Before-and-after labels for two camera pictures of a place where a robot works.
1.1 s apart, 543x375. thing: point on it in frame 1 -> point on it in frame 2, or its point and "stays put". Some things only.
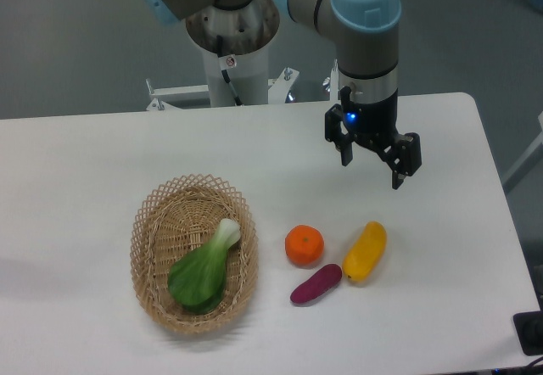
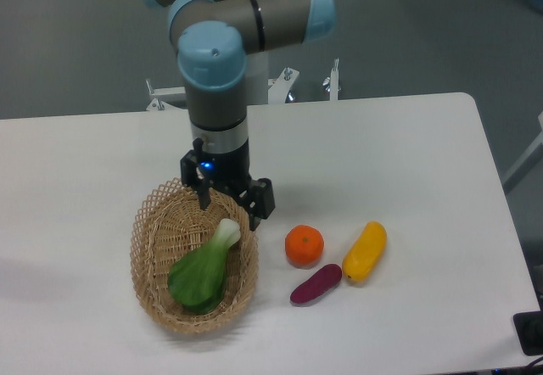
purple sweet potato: x=316 y=283 stays put
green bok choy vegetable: x=198 y=281 stays put
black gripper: x=374 y=124 -> x=225 y=164
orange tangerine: x=305 y=244 stays put
